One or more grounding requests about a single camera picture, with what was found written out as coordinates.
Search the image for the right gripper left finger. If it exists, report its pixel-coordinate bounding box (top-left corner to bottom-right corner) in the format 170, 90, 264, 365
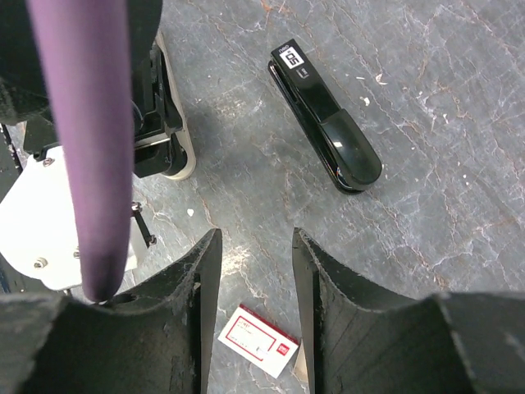
1, 229, 222, 393

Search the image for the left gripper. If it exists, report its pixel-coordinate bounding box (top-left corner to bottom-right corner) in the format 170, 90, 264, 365
129, 1, 185, 178

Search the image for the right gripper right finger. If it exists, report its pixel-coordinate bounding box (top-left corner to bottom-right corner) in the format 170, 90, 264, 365
292, 228, 524, 393

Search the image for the silver and black stapler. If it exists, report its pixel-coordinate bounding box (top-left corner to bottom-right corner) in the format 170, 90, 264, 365
155, 29, 197, 181

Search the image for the red white staple box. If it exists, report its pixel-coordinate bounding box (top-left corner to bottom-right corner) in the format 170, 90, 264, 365
218, 304, 299, 378

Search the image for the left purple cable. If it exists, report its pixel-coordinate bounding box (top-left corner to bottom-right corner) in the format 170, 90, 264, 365
25, 0, 135, 304

